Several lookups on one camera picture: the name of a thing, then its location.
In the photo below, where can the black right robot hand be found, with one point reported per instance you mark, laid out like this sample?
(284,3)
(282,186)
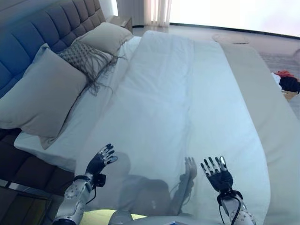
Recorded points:
(221,180)

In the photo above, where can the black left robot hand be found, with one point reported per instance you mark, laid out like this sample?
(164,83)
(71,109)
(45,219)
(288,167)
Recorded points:
(96,165)

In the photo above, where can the white duvet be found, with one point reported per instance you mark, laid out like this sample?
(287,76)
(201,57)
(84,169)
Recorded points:
(168,105)

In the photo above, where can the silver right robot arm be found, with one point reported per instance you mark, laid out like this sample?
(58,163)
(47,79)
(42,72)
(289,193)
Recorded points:
(239,213)

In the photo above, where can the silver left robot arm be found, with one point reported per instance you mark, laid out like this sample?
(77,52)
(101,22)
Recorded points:
(75,197)

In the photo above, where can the white fitted bed sheet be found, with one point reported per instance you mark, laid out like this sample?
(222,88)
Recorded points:
(89,122)

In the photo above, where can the beige fuzzy bed runner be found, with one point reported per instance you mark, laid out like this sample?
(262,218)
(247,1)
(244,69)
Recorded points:
(281,140)

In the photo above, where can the large beige pillow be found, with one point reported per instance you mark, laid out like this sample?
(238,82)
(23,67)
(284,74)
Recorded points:
(44,100)

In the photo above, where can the dark wooden nightstand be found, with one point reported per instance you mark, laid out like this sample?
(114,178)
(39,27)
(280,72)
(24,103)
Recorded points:
(23,208)

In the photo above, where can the wicker laundry basket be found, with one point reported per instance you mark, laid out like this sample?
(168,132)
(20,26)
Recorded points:
(291,95)

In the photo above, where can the patterned fringed cushion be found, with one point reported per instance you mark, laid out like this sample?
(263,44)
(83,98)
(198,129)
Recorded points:
(82,54)

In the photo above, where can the white garment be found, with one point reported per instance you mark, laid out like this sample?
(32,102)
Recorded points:
(276,78)

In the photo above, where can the black garment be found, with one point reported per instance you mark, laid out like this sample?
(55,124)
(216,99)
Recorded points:
(289,84)

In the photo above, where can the red garment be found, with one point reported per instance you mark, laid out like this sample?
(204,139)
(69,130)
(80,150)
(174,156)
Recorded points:
(284,73)

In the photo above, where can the small beige pillow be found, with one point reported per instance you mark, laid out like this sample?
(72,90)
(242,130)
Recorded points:
(105,37)

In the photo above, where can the grey floor rug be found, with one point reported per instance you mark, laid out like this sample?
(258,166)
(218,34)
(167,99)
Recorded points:
(272,57)

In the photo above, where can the round beige floor mat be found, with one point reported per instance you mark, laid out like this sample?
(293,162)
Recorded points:
(230,38)

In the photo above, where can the light wooden nightstand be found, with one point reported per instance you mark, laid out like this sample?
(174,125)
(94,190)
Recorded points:
(119,22)

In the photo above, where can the tufted upholstered headboard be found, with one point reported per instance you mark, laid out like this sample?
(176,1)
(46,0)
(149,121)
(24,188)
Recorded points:
(42,30)

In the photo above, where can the sheer pale curtain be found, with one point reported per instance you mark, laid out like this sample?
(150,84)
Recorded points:
(158,11)

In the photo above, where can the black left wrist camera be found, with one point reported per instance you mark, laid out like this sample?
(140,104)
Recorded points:
(100,180)

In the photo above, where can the brown upholstered bed frame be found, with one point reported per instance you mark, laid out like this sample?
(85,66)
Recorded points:
(35,164)

